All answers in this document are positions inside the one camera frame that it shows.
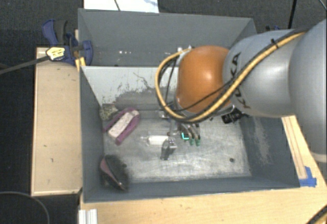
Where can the small white bottle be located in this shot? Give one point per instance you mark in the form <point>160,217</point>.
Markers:
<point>157,139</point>

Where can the grey metal bin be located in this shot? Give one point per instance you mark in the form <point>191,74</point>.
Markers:
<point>143,39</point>

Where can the pale wood flat board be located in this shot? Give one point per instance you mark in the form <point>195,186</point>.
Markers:
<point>56,126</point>

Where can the black cylinder on white bracket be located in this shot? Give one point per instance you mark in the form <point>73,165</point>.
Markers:
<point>232,117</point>

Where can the speckled green-brown toy animal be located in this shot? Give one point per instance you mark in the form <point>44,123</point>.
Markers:
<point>107,112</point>

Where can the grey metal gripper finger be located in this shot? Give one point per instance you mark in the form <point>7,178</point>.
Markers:
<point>164,151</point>
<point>173,147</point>

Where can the purple and white brush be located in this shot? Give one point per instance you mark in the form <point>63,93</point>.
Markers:
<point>122,124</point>

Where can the purple brush with black bristles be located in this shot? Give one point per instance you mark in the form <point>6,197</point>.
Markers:
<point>116,172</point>

